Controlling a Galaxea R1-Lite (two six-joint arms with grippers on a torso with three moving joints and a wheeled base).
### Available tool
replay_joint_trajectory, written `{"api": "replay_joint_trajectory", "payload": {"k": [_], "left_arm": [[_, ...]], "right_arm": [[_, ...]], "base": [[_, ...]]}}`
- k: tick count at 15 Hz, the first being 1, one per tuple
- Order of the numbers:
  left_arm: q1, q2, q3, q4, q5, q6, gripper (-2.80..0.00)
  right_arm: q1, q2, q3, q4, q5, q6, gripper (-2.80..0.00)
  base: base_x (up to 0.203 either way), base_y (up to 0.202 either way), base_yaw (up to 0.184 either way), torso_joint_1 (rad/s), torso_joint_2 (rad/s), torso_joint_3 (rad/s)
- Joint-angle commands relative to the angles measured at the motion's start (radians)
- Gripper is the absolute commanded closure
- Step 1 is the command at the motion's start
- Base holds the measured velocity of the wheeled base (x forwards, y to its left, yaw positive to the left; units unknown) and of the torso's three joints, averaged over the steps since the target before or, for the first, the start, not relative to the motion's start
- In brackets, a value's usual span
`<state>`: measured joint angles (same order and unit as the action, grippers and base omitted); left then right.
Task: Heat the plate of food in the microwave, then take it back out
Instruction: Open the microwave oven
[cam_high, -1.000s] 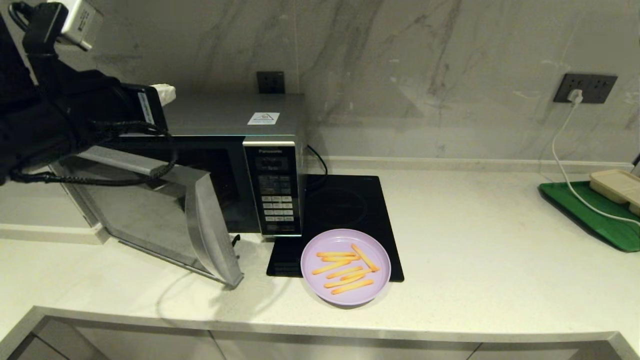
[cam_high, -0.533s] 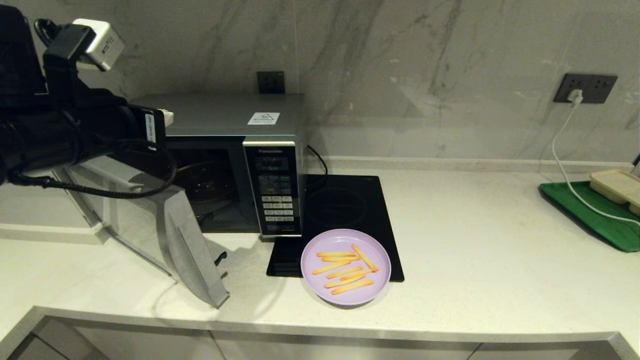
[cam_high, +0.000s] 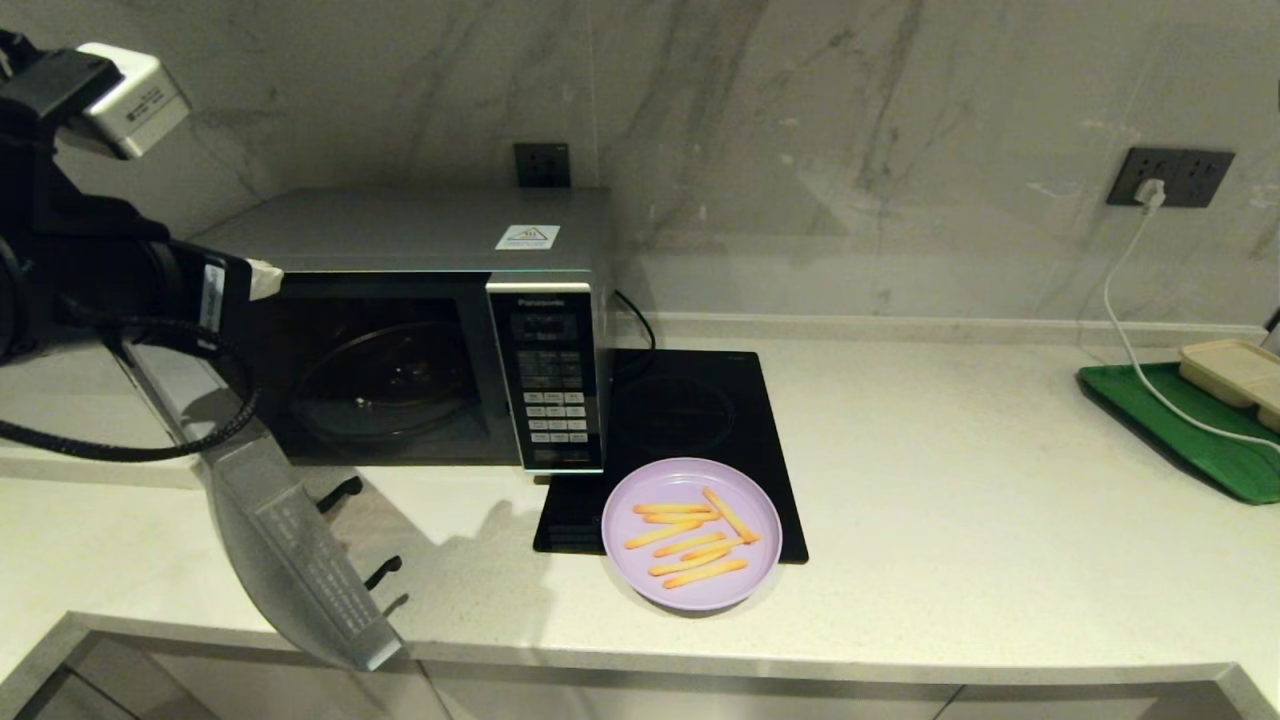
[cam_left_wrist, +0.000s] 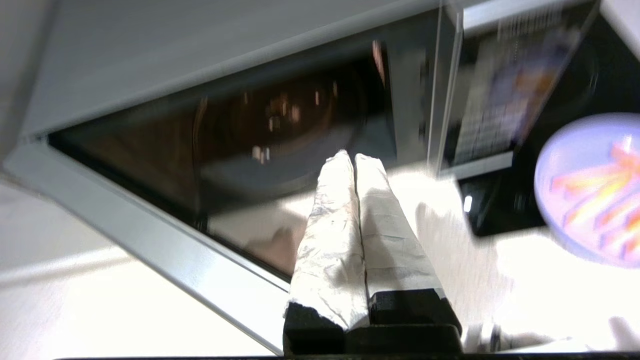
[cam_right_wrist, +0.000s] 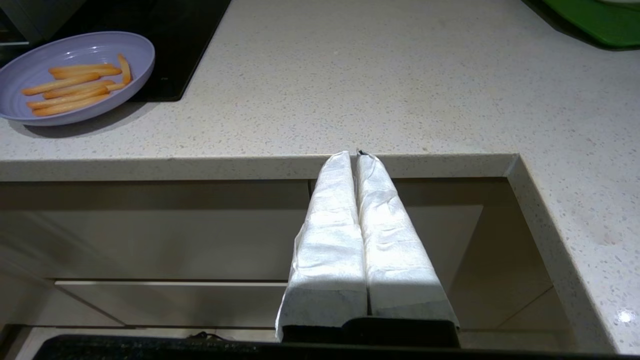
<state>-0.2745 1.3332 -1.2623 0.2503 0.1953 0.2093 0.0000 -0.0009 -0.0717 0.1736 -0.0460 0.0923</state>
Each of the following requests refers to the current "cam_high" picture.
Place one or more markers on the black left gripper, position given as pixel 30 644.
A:
pixel 185 290

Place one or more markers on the microwave door with dark window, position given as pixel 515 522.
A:
pixel 290 560

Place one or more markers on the purple round plate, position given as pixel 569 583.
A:
pixel 640 487

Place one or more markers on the orange french fry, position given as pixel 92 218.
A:
pixel 660 535
pixel 705 573
pixel 690 545
pixel 685 517
pixel 715 548
pixel 688 563
pixel 728 515
pixel 658 508

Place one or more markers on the silver Panasonic microwave oven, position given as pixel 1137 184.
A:
pixel 400 225

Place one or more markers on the white sticker with triangle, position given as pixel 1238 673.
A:
pixel 527 237

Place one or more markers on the grey glossy cabinet front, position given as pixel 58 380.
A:
pixel 700 700
pixel 1080 705
pixel 150 690

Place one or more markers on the black induction cooktop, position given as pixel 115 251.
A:
pixel 700 400

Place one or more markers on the white power plug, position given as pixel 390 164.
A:
pixel 1151 192

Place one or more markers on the beige lunch box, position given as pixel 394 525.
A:
pixel 1238 368

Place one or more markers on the green plastic tray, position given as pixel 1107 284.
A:
pixel 1230 470

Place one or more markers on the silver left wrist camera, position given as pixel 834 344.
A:
pixel 135 100

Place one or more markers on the small dark wall socket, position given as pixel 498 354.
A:
pixel 541 166

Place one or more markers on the wide dark wall socket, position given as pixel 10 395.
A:
pixel 1198 177

